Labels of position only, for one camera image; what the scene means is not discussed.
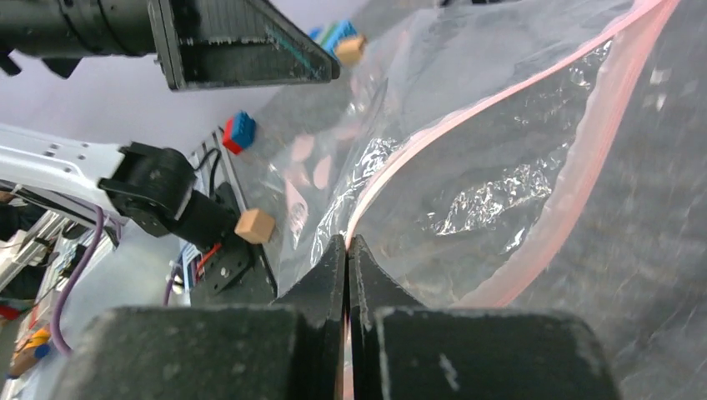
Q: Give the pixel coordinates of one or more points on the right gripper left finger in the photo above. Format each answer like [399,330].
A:
[291,348]

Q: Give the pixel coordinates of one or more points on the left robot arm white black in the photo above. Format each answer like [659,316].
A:
[152,186]

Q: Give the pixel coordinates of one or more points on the clear zip top bag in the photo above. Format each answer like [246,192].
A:
[528,154]

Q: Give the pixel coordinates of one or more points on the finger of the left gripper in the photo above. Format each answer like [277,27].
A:
[226,44]

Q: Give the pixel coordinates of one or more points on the tan wooden block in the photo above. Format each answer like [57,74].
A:
[350,50]

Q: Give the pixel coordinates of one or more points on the small wooden cube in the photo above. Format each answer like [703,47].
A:
[255,226]

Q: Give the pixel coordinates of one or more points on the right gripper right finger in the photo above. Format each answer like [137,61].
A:
[403,350]

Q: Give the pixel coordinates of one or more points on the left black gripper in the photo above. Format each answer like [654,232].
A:
[62,33]

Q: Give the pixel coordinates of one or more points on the blue green toy block stack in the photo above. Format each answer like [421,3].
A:
[328,37]

